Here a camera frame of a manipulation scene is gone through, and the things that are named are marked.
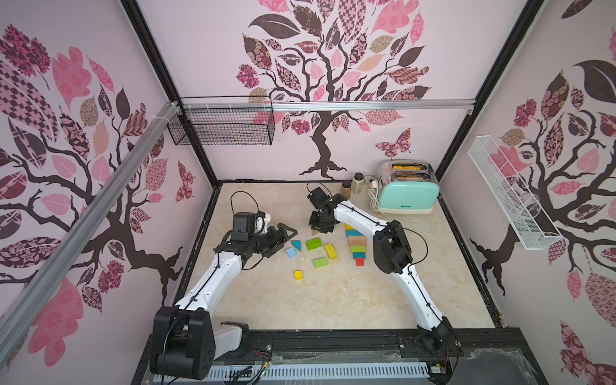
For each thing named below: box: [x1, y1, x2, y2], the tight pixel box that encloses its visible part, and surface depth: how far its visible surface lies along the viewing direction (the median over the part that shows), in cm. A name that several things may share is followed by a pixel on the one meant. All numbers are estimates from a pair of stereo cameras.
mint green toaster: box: [377, 158, 441, 215], surface depth 103 cm
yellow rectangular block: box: [324, 243, 337, 261], surface depth 95 cm
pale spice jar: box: [352, 171, 365, 195], surface depth 112 cm
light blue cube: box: [285, 247, 297, 260], surface depth 95 cm
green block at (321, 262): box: [313, 257, 329, 269], surface depth 94 cm
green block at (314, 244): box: [305, 237, 323, 252], surface depth 99 cm
